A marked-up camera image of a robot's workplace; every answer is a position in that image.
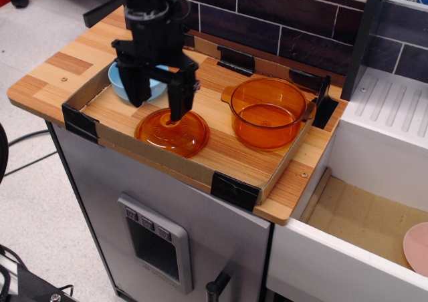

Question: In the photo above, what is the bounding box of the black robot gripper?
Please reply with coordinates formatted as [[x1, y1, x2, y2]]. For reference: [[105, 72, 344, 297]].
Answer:
[[112, 1, 198, 121]]

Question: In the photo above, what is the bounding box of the orange transparent pot lid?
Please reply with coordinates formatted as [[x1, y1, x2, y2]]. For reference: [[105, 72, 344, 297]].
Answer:
[[134, 108, 209, 158]]

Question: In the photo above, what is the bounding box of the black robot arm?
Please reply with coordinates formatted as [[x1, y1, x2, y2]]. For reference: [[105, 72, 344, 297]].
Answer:
[[112, 0, 199, 122]]

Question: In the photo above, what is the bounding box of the orange transparent pot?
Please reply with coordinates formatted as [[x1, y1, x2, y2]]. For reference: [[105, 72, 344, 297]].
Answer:
[[221, 78, 316, 149]]

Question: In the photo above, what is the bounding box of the light blue bowl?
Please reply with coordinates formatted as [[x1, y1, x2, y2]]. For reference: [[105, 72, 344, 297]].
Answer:
[[108, 61, 167, 102]]

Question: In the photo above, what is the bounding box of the cardboard fence with black tape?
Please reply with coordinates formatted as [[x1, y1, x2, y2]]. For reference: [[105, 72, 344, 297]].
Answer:
[[62, 37, 346, 221]]

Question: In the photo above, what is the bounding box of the grey toy dishwasher cabinet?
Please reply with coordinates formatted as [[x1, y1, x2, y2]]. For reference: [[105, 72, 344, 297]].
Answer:
[[49, 124, 271, 301]]

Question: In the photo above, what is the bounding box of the white toy sink unit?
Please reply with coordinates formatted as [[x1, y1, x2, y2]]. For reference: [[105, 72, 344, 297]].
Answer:
[[266, 69, 427, 301]]

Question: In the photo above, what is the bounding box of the pink plate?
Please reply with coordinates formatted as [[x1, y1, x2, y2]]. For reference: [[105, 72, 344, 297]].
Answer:
[[403, 222, 428, 277]]

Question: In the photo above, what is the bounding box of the black floor cable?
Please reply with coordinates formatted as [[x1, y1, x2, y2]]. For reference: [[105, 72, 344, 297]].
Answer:
[[3, 130, 58, 178]]

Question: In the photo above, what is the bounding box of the dark shelf upright post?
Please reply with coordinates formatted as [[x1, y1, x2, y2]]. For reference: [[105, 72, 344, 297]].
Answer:
[[340, 0, 383, 101]]

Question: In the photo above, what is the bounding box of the black cabinet door handle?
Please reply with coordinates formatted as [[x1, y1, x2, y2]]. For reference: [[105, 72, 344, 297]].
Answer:
[[205, 272, 231, 302]]

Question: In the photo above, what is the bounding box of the black equipment with cables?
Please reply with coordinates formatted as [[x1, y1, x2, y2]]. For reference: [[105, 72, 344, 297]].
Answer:
[[1, 245, 76, 302]]

